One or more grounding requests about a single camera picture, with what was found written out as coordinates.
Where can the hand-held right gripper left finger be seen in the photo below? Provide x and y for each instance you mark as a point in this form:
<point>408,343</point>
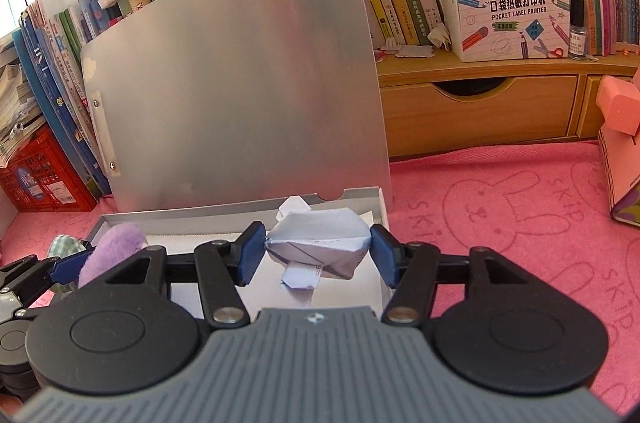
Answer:
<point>250,253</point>

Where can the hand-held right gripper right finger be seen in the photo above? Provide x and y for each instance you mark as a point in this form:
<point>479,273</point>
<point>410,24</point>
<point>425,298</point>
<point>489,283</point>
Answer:
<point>384,259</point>

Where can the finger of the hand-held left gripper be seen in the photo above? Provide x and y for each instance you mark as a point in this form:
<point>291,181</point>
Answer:
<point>70,268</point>

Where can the green plaid scrunchie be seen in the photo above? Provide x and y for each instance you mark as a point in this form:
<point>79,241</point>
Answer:
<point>65,247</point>

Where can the purple fluffy scrunchie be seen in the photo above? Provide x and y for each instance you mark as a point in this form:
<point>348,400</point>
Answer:
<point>112,248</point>

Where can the white paper origami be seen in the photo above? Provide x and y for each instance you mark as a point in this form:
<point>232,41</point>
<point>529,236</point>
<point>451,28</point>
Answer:
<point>315,243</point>

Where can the silver storage box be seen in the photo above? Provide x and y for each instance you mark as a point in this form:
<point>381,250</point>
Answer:
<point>225,78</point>

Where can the red plastic crate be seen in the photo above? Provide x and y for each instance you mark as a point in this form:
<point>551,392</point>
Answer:
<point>40,178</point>

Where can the pink rabbit-print towel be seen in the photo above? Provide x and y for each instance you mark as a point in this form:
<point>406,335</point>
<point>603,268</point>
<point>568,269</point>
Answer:
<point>500,213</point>

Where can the wooden drawer organizer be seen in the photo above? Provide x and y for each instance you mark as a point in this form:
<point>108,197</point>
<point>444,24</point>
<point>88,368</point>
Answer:
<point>475,118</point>

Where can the stack of worn books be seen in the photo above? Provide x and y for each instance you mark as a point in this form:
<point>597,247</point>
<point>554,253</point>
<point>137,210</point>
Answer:
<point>15,103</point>

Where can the row of blue books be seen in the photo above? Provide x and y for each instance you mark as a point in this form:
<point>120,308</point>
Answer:
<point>55,68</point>

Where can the crumpled white tissue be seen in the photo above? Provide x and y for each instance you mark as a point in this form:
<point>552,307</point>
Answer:
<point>440,37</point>

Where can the pink house-shaped bag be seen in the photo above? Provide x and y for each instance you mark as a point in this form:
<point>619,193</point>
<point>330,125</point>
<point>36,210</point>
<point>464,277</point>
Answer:
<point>622,153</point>

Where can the pencil-print white box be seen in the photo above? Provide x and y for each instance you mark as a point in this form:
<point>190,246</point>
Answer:
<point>505,13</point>

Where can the small clear bottle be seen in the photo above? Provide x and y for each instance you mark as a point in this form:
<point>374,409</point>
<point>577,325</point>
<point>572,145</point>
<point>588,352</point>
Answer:
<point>577,33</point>

